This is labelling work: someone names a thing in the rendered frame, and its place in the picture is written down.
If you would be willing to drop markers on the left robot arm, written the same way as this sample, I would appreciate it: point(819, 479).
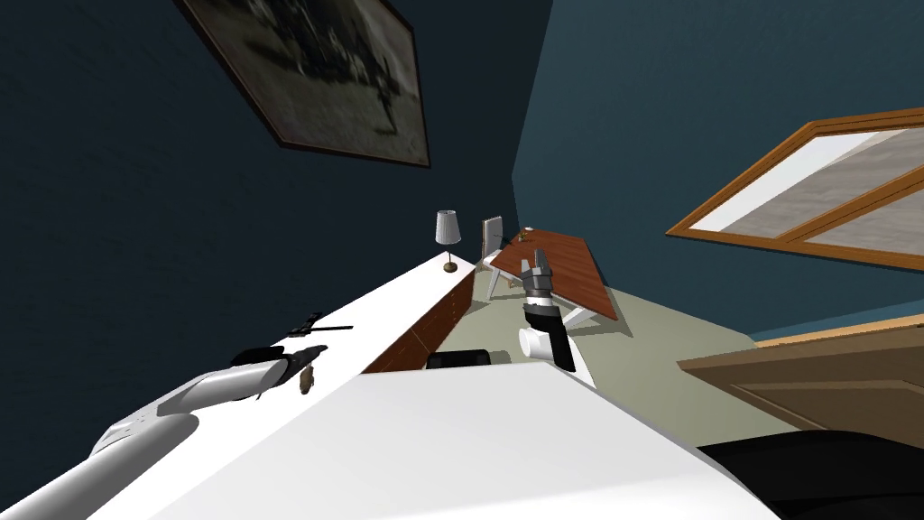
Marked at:
point(216, 386)

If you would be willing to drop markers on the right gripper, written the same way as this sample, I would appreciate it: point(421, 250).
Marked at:
point(537, 280)

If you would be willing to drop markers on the brown table with white legs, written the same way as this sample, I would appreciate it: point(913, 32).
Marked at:
point(559, 267)

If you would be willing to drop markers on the grey table lamp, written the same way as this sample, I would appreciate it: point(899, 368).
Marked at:
point(447, 230)

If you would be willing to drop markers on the white chair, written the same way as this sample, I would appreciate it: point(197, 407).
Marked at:
point(492, 235)

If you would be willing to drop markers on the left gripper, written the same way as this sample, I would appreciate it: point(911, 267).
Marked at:
point(302, 357)

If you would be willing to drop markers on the brown wooden door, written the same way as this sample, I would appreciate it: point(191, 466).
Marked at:
point(830, 383)

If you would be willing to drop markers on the small brown object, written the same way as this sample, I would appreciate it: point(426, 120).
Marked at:
point(307, 381)

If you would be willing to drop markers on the dark framed wall picture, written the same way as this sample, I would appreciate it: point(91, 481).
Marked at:
point(332, 72)

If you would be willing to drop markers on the wooden framed window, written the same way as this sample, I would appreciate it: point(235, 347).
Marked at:
point(830, 195)

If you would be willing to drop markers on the flat black object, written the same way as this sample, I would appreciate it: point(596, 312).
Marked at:
point(315, 327)

